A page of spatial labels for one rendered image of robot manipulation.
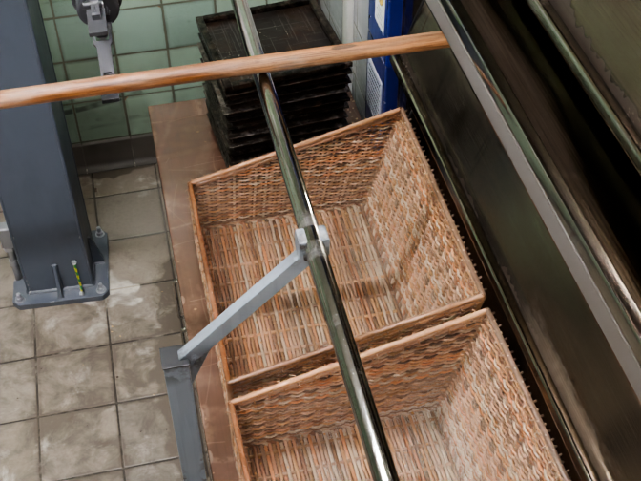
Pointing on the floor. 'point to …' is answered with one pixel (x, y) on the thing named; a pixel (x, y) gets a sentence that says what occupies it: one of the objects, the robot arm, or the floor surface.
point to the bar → (369, 418)
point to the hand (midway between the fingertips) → (104, 64)
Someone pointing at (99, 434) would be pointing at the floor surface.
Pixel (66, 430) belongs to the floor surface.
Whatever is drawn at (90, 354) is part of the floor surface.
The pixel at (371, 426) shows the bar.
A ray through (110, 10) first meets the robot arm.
